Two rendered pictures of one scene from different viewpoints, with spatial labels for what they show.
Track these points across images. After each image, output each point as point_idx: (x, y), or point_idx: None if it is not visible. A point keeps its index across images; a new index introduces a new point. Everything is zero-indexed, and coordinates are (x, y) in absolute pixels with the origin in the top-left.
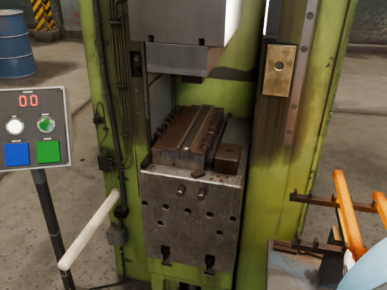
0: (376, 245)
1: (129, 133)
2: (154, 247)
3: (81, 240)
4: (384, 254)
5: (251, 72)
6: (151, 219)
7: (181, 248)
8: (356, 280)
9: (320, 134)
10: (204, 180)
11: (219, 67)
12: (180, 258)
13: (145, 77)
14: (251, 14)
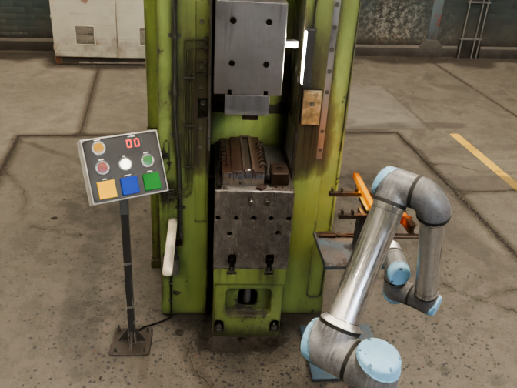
0: (381, 170)
1: (191, 165)
2: (221, 257)
3: (171, 254)
4: (383, 171)
5: (278, 105)
6: (221, 232)
7: (245, 253)
8: (377, 180)
9: (341, 150)
10: (267, 191)
11: None
12: (245, 263)
13: (210, 117)
14: None
